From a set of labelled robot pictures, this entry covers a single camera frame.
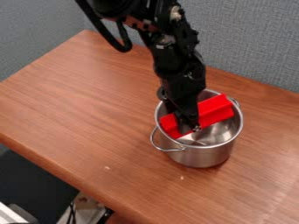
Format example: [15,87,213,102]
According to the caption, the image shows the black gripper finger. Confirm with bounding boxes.
[162,99,174,114]
[174,99,201,132]

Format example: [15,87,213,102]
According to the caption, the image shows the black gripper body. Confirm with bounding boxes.
[153,43,208,115]

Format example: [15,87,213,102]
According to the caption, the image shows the red rectangular block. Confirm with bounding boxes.
[158,94,234,139]

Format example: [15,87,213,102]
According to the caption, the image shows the metal pot with handles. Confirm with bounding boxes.
[149,89,242,168]

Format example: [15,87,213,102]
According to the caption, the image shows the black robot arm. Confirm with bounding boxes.
[74,0,205,133]

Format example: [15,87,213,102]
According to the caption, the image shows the white object bottom left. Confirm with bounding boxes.
[0,202,29,224]

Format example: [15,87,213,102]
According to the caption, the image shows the metal table leg frame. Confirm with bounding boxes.
[55,192,105,224]

